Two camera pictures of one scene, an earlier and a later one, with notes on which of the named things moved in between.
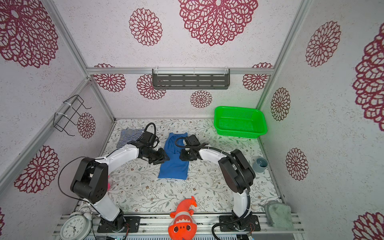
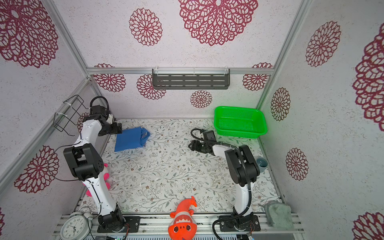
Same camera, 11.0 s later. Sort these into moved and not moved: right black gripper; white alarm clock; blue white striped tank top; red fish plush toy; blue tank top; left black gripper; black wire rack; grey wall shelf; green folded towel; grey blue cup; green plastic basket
Moved: blue tank top; right black gripper; blue white striped tank top; left black gripper
Not moved: black wire rack; white alarm clock; green plastic basket; green folded towel; grey wall shelf; red fish plush toy; grey blue cup
